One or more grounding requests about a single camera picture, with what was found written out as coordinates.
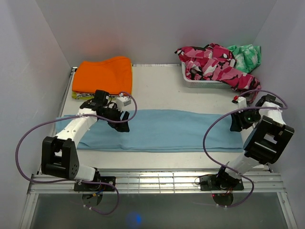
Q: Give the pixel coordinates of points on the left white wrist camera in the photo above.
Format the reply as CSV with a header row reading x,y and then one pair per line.
x,y
122,101

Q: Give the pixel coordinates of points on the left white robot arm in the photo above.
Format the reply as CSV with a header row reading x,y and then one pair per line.
x,y
59,153

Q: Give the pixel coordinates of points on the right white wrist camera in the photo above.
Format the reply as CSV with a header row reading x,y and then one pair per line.
x,y
241,103

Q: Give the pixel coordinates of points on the aluminium mounting rail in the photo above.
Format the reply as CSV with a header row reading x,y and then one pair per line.
x,y
162,182

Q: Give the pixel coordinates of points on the folded orange trousers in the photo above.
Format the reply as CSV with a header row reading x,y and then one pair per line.
x,y
119,63

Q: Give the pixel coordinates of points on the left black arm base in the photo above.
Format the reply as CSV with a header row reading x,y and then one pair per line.
x,y
84,187

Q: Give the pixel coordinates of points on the light blue trousers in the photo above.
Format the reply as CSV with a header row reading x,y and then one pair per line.
x,y
164,131

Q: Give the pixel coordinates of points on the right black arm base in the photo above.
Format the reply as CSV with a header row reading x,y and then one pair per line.
x,y
215,183

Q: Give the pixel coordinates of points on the folded yellow patterned trousers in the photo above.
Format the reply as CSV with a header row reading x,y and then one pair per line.
x,y
81,96

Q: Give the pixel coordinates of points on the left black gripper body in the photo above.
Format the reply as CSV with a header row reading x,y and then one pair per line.
x,y
113,114

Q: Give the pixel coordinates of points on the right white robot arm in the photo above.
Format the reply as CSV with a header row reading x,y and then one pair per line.
x,y
265,144

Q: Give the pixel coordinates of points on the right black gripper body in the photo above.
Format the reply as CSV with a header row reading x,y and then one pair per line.
x,y
246,118

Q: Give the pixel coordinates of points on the green tie-dye trousers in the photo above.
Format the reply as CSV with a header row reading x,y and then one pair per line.
x,y
248,57

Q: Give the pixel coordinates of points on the white plastic basket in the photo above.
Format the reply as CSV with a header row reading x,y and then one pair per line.
x,y
201,83

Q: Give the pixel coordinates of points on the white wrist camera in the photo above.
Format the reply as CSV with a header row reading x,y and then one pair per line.
x,y
241,103
122,101

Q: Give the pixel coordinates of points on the pink camouflage trousers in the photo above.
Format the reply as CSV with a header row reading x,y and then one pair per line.
x,y
214,62

